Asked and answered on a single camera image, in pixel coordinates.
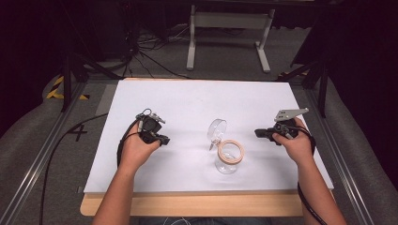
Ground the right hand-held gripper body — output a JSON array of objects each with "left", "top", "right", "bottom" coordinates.
[{"left": 271, "top": 107, "right": 310, "bottom": 141}]

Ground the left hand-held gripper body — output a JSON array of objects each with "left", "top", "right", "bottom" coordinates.
[{"left": 135, "top": 108, "right": 167, "bottom": 145}]

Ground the clear glass jar with hinged lid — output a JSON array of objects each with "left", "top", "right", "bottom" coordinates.
[{"left": 207, "top": 118, "right": 246, "bottom": 175}]

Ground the person's left hand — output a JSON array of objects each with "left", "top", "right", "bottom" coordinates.
[{"left": 119, "top": 130, "right": 161, "bottom": 173}]

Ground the person's right hand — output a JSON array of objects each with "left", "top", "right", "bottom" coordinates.
[{"left": 271, "top": 117, "right": 314, "bottom": 167}]

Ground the white table cover sheet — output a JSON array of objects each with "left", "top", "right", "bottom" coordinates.
[{"left": 84, "top": 80, "right": 334, "bottom": 195}]

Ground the black tripod stand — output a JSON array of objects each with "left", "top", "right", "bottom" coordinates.
[
  {"left": 59, "top": 0, "right": 123, "bottom": 113},
  {"left": 275, "top": 18, "right": 332, "bottom": 119}
]

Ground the wooden table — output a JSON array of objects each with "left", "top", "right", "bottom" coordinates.
[{"left": 80, "top": 77, "right": 336, "bottom": 218}]

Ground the yellow black hazard tape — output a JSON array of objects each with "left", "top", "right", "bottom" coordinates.
[{"left": 46, "top": 76, "right": 90, "bottom": 101}]

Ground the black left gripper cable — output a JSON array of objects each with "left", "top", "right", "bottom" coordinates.
[{"left": 38, "top": 112, "right": 141, "bottom": 225}]

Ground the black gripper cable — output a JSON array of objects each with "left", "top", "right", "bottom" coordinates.
[
  {"left": 294, "top": 125, "right": 329, "bottom": 225},
  {"left": 38, "top": 112, "right": 141, "bottom": 225}
]

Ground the aluminium rail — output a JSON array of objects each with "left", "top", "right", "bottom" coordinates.
[
  {"left": 0, "top": 82, "right": 89, "bottom": 225},
  {"left": 301, "top": 87, "right": 376, "bottom": 225}
]

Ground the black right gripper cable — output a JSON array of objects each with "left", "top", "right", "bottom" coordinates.
[{"left": 294, "top": 125, "right": 329, "bottom": 225}]

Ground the black floor cables bundle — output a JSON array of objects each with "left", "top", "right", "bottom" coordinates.
[{"left": 121, "top": 18, "right": 192, "bottom": 81}]

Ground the thin white cord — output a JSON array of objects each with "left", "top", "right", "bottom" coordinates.
[{"left": 161, "top": 217, "right": 192, "bottom": 225}]

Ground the white metal stand frame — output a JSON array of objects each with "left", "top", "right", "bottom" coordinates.
[{"left": 186, "top": 4, "right": 276, "bottom": 74}]

